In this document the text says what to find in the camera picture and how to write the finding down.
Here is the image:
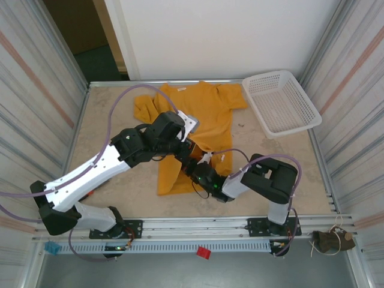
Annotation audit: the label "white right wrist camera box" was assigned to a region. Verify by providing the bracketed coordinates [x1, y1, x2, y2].
[201, 151, 229, 164]

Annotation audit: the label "white slotted cable duct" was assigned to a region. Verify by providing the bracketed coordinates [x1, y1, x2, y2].
[56, 241, 272, 254]

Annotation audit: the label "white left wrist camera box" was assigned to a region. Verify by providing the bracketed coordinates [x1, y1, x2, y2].
[179, 111, 200, 140]

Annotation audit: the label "yellow t-shirt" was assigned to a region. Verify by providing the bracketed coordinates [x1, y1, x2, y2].
[133, 80, 249, 197]

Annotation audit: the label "orange-handled pliers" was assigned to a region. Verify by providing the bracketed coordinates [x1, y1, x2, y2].
[83, 178, 112, 200]

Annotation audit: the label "beige door frame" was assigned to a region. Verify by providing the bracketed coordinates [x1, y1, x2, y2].
[91, 0, 131, 74]

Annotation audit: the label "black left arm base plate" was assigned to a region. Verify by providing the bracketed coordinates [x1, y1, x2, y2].
[89, 220, 143, 240]

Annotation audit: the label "small red block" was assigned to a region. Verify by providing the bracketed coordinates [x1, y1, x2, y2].
[196, 245, 212, 260]

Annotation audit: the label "white perforated plastic basket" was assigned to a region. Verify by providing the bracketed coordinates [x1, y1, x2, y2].
[242, 70, 322, 140]

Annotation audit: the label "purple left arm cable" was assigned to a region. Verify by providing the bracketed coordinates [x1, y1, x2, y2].
[0, 83, 181, 262]

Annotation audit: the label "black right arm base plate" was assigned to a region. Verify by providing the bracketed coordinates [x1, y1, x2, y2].
[246, 217, 302, 238]

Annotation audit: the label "brown pouch with string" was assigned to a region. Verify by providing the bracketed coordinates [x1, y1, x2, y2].
[310, 215, 357, 256]

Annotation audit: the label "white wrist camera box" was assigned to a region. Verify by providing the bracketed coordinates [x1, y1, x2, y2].
[201, 151, 229, 164]
[179, 111, 200, 140]

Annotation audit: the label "aluminium table edge rail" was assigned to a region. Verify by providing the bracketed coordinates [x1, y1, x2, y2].
[88, 79, 245, 88]

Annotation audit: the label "small blue block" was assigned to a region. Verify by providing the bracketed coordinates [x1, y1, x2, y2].
[44, 241, 62, 256]

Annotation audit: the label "aluminium mounting rail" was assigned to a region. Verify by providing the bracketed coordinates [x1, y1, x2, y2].
[32, 214, 355, 241]

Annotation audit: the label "small circuit board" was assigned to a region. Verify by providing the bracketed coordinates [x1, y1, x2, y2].
[269, 239, 290, 258]
[103, 244, 133, 259]

